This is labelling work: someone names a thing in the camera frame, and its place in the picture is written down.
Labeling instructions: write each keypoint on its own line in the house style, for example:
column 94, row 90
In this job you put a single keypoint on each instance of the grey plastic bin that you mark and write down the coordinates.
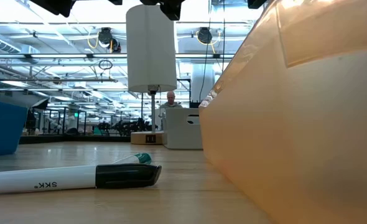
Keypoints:
column 180, row 133

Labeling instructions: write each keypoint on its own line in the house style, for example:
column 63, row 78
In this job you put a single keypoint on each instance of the green cap white marker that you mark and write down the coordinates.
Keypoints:
column 143, row 158

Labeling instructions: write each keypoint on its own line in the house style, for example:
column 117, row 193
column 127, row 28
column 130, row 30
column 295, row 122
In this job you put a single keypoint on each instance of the black cap white marker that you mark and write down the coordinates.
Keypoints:
column 62, row 179

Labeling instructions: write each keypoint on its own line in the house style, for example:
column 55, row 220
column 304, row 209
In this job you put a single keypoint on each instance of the blue plastic tray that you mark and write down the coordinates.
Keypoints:
column 1, row 130

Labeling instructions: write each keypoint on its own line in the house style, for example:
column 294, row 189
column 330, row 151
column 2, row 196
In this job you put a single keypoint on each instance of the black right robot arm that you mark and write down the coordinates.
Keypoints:
column 255, row 3

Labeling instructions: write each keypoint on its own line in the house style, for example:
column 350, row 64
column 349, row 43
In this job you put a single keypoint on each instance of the person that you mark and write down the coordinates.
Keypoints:
column 171, row 100

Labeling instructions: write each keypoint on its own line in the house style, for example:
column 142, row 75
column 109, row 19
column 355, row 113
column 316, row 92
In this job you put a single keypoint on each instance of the orange translucent tray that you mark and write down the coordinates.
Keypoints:
column 295, row 140

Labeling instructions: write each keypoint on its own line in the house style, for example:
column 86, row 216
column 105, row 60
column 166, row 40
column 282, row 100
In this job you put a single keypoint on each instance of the black aluminium frame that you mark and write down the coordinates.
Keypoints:
column 77, row 139

